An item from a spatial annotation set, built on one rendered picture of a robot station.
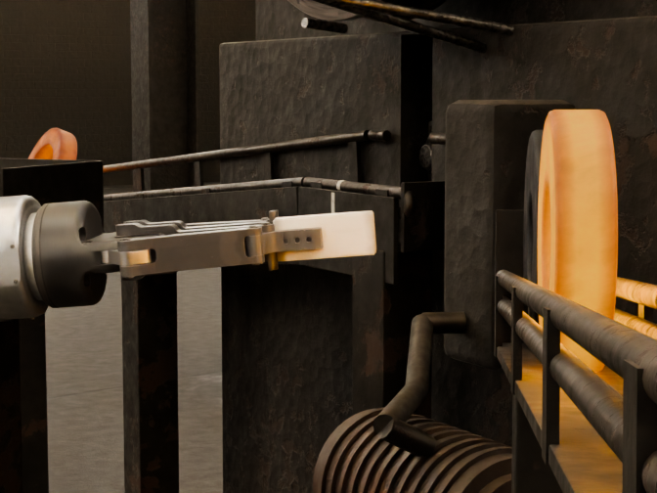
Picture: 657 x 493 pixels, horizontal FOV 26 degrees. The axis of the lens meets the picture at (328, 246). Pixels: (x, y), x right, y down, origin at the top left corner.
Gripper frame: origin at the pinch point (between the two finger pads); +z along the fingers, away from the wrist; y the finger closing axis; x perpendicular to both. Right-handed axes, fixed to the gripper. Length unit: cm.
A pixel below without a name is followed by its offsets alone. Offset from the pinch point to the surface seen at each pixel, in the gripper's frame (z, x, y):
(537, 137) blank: 15.1, 5.8, 1.8
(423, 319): 5.6, -10.7, -26.8
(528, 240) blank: 14.3, -1.7, -3.9
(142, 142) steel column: -172, -7, -724
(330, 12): -2, 18, -50
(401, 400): 3.8, -14.8, -12.4
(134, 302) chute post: -36, -16, -91
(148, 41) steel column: -161, 50, -715
